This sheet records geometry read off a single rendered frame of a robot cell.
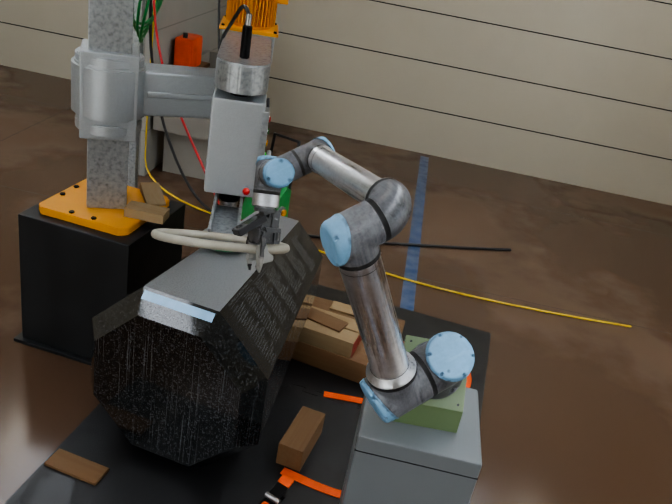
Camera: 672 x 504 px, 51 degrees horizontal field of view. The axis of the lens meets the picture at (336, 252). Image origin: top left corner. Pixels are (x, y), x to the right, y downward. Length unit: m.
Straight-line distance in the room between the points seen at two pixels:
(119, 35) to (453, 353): 2.13
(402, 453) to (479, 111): 5.93
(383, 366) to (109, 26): 2.10
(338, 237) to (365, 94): 6.27
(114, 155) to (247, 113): 0.89
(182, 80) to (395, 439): 2.03
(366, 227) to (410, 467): 0.96
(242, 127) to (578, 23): 5.35
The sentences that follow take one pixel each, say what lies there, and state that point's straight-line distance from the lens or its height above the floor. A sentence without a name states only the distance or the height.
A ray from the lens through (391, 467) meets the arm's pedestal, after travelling 2.35.
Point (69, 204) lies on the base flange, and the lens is 3.72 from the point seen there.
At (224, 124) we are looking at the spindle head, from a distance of 2.95.
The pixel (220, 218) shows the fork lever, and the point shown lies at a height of 1.09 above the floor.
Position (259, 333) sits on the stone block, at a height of 0.70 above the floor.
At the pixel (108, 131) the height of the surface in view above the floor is 1.20.
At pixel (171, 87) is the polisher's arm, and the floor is 1.42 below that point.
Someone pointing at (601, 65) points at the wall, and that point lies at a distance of 7.92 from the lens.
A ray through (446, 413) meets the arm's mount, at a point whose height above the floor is 0.92.
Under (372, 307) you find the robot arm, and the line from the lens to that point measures 1.80.
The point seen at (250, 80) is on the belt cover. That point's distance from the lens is 2.87.
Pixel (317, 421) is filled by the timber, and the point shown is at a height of 0.14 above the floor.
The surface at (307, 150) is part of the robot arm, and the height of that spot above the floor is 1.63.
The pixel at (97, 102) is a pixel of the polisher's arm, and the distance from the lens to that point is 3.42.
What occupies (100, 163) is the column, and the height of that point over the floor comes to 1.02.
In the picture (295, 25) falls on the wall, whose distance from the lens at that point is 7.87.
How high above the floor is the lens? 2.32
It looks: 26 degrees down
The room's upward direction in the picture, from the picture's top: 11 degrees clockwise
